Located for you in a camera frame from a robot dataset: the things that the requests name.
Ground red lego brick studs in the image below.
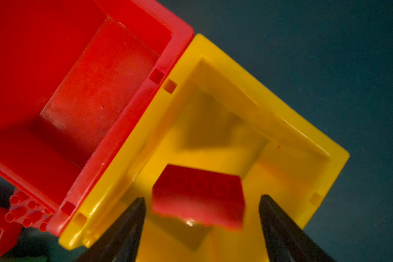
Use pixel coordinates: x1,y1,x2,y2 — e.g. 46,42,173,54
4,189,53,232

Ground yellow bin near right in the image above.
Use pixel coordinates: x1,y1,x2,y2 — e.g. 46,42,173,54
59,34,349,262

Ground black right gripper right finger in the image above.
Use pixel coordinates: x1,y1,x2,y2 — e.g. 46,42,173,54
259,195,334,262

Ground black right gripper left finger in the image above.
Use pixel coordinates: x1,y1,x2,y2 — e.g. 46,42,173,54
76,198,146,262

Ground red middle bin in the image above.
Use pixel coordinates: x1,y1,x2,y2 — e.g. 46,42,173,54
0,1,194,236

